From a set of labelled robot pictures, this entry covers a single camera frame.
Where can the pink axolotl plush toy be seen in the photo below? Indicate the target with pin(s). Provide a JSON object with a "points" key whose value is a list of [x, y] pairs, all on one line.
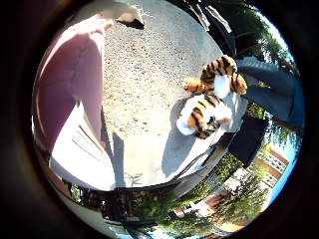
{"points": [[66, 86]]}

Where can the person in blue jeans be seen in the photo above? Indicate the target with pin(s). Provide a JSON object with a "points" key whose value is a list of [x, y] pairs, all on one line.
{"points": [[272, 89]]}

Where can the red brick building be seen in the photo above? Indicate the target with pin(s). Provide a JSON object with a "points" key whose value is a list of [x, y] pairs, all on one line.
{"points": [[246, 186]]}

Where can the striped tiger plush toy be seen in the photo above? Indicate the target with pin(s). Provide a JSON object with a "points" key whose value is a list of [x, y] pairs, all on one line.
{"points": [[206, 113]]}

